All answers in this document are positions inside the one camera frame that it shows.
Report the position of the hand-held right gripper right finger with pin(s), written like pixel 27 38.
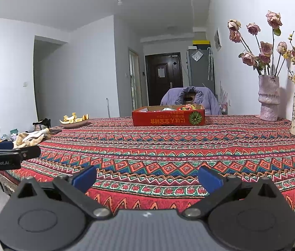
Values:
pixel 210 179

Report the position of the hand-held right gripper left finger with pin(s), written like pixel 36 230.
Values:
pixel 84 178

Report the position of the red cardboard box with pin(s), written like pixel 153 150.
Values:
pixel 163 119

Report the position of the beige cloth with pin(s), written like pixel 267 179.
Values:
pixel 32 137

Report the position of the black object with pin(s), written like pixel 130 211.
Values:
pixel 42 124

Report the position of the dark phone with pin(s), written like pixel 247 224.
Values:
pixel 55 131

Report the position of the brown plate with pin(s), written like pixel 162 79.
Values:
pixel 74 124

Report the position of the yellow fruit peels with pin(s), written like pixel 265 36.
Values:
pixel 71 119

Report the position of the wooden chair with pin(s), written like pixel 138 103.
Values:
pixel 189 98

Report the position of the purple puffer jacket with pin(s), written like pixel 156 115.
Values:
pixel 173 96

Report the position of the pink ceramic vase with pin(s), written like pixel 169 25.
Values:
pixel 269 102

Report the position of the grey refrigerator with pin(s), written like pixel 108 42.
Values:
pixel 199 75

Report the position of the dark entrance door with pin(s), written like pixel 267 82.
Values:
pixel 152 89

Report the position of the white interior door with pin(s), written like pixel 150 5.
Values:
pixel 134 81

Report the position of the white folded umbrella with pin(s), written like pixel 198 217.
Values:
pixel 210 64

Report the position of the white paper notice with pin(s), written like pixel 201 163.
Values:
pixel 161 72

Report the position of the clear plastic bag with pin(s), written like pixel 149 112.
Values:
pixel 197 56

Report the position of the yellow and black box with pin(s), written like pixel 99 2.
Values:
pixel 201 44

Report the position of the pink rose bouquet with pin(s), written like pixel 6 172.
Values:
pixel 265 48

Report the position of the ceiling lamp socket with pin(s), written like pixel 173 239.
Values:
pixel 120 1

